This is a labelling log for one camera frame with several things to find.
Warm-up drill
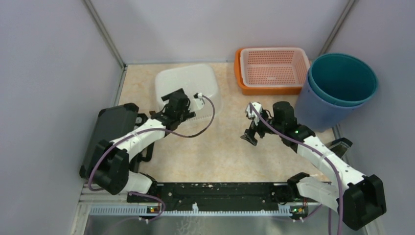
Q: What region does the purple cable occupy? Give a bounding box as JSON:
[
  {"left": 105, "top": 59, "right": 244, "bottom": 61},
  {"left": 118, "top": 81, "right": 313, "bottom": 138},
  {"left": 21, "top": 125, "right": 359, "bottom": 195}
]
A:
[
  {"left": 87, "top": 94, "right": 216, "bottom": 192},
  {"left": 249, "top": 103, "right": 345, "bottom": 235}
]

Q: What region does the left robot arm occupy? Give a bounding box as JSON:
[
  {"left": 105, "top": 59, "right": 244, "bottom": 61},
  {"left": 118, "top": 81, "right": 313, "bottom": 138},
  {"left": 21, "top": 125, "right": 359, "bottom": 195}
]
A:
[{"left": 88, "top": 88, "right": 205, "bottom": 202}]

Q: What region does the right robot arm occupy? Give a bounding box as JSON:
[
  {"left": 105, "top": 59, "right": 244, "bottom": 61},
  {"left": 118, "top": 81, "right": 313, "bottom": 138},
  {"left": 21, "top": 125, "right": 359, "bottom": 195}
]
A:
[{"left": 241, "top": 101, "right": 387, "bottom": 230}]

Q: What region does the white perforated basket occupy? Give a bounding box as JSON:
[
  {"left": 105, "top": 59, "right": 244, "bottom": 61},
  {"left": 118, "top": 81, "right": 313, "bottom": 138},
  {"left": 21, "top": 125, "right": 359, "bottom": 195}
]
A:
[{"left": 239, "top": 47, "right": 310, "bottom": 88}]

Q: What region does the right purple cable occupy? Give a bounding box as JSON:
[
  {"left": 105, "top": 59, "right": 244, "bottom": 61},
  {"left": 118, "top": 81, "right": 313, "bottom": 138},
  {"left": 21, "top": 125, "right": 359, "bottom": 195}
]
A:
[{"left": 249, "top": 103, "right": 345, "bottom": 235}]

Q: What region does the blue bucket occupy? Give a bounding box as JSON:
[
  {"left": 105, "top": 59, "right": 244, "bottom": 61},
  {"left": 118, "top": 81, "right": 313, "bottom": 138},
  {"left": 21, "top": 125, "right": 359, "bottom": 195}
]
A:
[{"left": 294, "top": 81, "right": 364, "bottom": 132}]

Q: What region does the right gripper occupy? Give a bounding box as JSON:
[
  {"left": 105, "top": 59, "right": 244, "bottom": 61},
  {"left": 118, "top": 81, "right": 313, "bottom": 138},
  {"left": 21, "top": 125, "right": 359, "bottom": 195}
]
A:
[{"left": 240, "top": 112, "right": 284, "bottom": 146}]

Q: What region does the small black clear box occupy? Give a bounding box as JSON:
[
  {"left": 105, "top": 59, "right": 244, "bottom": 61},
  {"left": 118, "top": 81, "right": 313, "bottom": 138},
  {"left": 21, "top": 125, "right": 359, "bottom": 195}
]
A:
[{"left": 326, "top": 138, "right": 353, "bottom": 159}]

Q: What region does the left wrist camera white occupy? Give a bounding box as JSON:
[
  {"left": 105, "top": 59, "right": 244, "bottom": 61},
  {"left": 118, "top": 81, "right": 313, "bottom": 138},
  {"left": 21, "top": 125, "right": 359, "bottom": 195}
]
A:
[{"left": 189, "top": 93, "right": 205, "bottom": 112}]

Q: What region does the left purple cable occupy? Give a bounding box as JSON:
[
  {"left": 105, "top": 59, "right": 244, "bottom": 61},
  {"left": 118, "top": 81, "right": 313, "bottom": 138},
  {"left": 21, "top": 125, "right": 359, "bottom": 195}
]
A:
[{"left": 87, "top": 94, "right": 216, "bottom": 192}]

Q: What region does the teal bucket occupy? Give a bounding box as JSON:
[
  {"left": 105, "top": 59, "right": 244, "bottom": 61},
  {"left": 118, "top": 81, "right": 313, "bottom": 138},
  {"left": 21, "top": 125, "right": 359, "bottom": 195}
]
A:
[{"left": 307, "top": 53, "right": 378, "bottom": 107}]

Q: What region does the translucent white plastic tub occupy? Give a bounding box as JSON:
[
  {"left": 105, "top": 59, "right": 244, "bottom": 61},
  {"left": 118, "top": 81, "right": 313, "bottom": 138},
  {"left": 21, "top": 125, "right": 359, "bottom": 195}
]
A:
[{"left": 154, "top": 64, "right": 222, "bottom": 118}]

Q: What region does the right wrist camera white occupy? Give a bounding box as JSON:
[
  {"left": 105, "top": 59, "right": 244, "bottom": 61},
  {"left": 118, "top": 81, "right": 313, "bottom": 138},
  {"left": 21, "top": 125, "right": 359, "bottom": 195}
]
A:
[{"left": 245, "top": 102, "right": 262, "bottom": 125}]

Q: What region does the black case on left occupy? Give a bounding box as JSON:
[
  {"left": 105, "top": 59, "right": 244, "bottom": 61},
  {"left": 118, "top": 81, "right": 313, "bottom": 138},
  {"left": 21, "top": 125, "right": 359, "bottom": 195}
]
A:
[{"left": 79, "top": 103, "right": 139, "bottom": 179}]

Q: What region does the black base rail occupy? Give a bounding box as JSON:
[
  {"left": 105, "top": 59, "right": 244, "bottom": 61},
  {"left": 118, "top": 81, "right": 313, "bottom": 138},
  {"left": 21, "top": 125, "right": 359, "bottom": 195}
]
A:
[{"left": 126, "top": 181, "right": 320, "bottom": 212}]

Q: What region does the orange plastic tub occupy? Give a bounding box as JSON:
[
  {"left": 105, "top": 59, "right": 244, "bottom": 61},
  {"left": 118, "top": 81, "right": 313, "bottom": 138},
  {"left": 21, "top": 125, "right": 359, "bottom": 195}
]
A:
[{"left": 233, "top": 48, "right": 302, "bottom": 95}]

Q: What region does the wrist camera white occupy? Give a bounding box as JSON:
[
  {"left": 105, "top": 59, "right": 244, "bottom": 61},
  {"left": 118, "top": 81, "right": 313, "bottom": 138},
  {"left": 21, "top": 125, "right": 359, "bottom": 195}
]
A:
[
  {"left": 245, "top": 102, "right": 262, "bottom": 125},
  {"left": 189, "top": 93, "right": 205, "bottom": 112}
]

